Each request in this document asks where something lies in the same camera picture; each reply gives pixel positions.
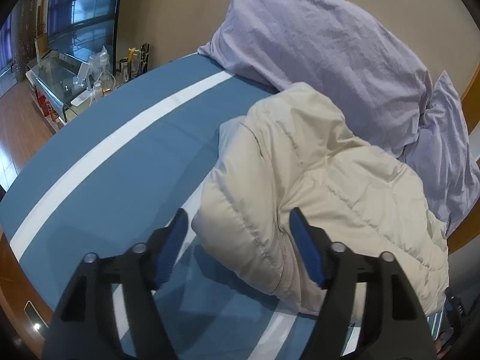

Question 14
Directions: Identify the beige puffer jacket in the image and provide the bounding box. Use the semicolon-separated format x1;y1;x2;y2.
192;83;449;314

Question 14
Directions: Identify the blue white striped bed sheet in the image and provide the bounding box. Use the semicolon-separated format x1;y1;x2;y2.
1;55;313;359

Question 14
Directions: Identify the clear plastic bottle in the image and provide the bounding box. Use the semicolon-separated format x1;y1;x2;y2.
97;46;116;96

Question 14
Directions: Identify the glass top side table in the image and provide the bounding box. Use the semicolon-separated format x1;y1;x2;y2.
28;51;104;125

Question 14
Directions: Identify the large lilac pillow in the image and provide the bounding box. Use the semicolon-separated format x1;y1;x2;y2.
199;0;433;156

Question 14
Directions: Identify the dark window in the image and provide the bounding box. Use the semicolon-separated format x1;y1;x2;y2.
0;0;125;80

